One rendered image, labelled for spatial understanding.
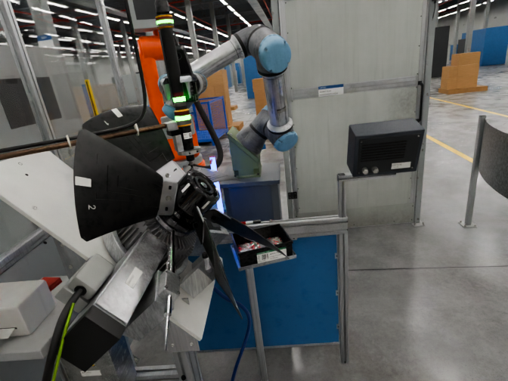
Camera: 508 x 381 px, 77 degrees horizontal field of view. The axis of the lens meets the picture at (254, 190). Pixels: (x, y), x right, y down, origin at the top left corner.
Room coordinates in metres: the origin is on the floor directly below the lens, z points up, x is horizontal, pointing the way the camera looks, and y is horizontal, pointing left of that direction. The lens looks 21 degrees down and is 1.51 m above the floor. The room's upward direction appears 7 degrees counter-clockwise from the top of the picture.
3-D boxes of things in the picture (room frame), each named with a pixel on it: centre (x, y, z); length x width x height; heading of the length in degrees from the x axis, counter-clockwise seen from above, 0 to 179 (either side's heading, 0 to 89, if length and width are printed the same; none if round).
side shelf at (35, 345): (0.88, 0.74, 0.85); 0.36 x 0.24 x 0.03; 176
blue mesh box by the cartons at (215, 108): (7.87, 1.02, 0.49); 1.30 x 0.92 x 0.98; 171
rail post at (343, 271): (1.27, -0.37, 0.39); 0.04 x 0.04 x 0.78; 86
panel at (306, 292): (1.30, 0.05, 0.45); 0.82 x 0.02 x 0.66; 86
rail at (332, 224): (1.30, 0.05, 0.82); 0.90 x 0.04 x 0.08; 86
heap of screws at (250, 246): (1.13, -0.01, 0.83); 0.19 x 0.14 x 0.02; 101
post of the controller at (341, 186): (1.27, -0.37, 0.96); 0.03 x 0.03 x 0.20; 86
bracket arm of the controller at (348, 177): (1.26, -0.48, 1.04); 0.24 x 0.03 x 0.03; 86
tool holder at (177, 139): (0.94, 0.19, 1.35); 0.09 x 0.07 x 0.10; 121
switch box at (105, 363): (0.75, 0.53, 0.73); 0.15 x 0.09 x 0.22; 86
